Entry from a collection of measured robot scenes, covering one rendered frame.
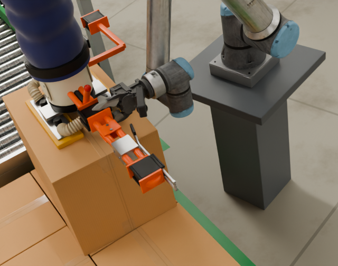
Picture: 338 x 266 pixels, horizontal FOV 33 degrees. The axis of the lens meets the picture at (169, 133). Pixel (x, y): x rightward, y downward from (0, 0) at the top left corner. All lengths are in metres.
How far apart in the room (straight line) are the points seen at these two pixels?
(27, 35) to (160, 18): 0.45
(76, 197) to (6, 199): 0.61
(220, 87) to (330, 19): 1.93
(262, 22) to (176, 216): 0.79
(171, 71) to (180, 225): 0.60
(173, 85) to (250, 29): 0.39
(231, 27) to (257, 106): 0.33
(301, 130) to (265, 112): 1.05
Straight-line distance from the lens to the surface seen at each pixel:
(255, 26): 2.13
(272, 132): 2.66
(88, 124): 1.87
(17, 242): 2.35
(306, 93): 3.56
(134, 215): 2.17
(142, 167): 1.63
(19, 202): 2.50
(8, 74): 3.31
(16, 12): 1.87
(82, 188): 1.97
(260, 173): 2.71
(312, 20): 4.23
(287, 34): 2.20
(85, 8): 3.11
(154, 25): 2.01
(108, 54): 2.17
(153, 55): 2.06
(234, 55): 2.40
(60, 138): 2.03
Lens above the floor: 2.21
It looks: 41 degrees down
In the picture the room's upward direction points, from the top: 13 degrees counter-clockwise
